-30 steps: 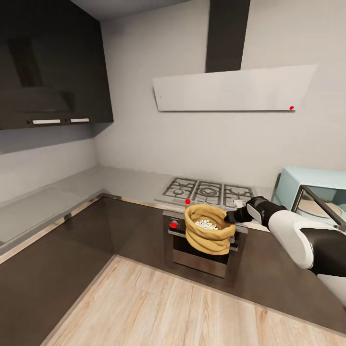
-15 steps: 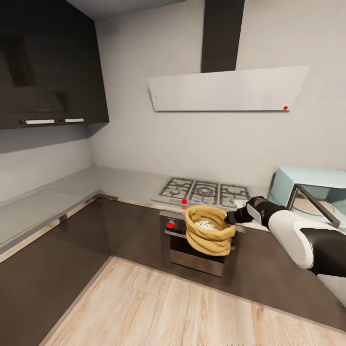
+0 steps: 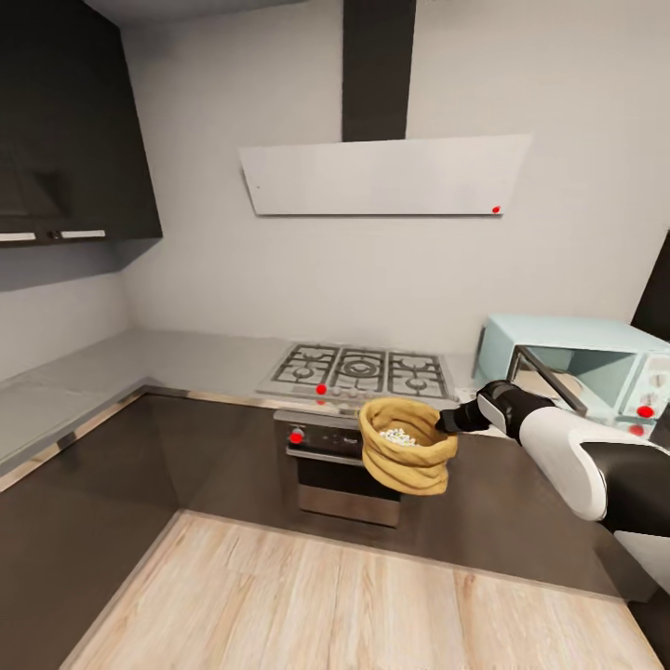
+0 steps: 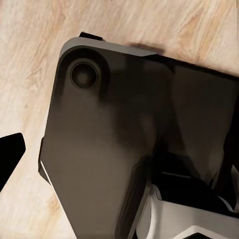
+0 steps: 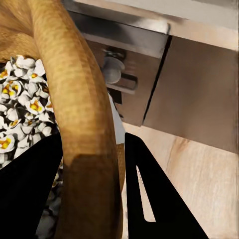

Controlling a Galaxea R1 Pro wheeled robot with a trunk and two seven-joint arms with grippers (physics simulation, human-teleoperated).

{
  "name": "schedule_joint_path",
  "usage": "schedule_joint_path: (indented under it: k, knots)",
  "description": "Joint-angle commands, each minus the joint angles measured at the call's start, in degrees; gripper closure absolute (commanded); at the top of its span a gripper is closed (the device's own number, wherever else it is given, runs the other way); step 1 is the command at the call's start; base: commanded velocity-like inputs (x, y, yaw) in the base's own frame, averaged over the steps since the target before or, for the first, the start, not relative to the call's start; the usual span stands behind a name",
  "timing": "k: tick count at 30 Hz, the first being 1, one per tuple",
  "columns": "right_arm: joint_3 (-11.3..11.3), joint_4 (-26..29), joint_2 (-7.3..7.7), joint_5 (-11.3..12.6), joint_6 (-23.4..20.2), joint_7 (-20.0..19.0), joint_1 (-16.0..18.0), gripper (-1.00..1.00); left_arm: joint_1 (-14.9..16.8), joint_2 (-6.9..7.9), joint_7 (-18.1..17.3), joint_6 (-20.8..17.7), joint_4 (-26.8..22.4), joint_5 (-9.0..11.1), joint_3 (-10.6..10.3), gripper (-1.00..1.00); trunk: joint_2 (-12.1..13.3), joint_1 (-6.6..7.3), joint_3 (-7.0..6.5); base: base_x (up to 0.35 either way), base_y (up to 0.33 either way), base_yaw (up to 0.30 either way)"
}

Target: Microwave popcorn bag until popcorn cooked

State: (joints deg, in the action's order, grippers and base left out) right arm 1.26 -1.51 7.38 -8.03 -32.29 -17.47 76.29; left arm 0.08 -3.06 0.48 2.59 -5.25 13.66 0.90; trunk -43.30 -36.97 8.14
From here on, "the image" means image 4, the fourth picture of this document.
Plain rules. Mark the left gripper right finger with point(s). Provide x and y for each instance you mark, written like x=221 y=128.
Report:
x=231 y=148

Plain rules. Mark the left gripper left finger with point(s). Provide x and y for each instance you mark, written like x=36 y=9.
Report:
x=12 y=148

